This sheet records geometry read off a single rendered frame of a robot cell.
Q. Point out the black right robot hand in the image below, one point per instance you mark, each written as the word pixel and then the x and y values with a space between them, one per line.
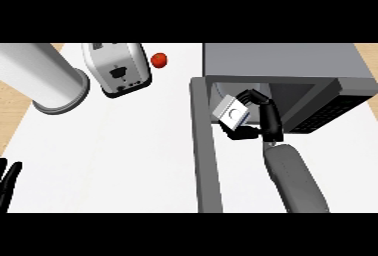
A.
pixel 269 116

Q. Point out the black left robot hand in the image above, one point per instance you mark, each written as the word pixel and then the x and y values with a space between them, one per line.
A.
pixel 10 183

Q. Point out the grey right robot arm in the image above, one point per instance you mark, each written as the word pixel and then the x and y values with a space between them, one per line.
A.
pixel 296 180

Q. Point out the grey microwave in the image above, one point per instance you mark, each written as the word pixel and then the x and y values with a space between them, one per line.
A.
pixel 296 83

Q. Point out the grey microwave door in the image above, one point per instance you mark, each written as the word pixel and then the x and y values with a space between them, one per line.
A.
pixel 206 150

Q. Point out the red tomato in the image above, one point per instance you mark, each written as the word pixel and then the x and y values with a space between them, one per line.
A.
pixel 159 60

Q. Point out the silver toaster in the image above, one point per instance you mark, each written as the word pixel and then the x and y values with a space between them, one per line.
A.
pixel 119 68

